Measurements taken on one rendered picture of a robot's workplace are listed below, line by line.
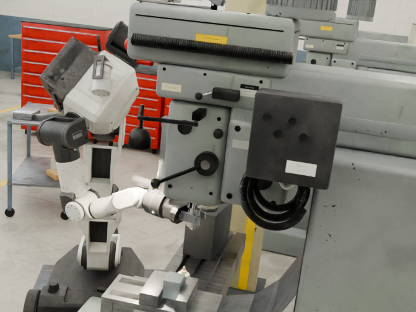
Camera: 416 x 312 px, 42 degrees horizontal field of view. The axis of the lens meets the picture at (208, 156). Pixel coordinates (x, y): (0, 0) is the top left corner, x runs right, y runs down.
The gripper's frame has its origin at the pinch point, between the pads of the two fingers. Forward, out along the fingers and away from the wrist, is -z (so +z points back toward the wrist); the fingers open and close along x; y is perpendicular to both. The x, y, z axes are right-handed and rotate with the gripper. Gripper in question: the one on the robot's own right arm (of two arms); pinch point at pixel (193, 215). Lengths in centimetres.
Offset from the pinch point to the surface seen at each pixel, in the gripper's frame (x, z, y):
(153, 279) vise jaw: -17.4, 1.1, 16.7
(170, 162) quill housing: -11.6, 3.1, -19.8
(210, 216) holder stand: 23.7, 7.0, 9.7
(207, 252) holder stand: 23.8, 6.8, 24.3
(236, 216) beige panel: 160, 64, 68
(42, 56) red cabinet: 325, 446, 21
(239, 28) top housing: -9, -14, -62
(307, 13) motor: 0, -29, -68
